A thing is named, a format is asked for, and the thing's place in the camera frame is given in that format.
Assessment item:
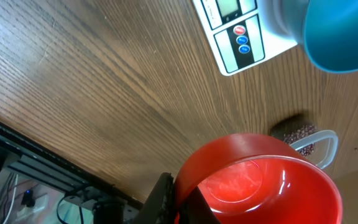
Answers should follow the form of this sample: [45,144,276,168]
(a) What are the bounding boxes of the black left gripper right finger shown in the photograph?
[178,187,220,224]

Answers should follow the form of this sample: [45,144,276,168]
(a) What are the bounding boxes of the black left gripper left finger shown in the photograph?
[132,172,177,224]

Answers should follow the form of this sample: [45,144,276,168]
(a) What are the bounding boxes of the orange scoop with blue handle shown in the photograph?
[175,133,343,223]

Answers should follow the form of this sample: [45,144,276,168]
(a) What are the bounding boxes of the white digital kitchen scale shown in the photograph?
[193,0,297,76]

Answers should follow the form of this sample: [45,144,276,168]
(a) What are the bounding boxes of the blue metal bowl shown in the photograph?
[273,0,358,73]

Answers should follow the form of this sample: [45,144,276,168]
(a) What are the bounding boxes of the red beans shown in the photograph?
[283,124,317,157]

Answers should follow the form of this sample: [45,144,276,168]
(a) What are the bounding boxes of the clear plastic container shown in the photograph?
[290,130,339,169]

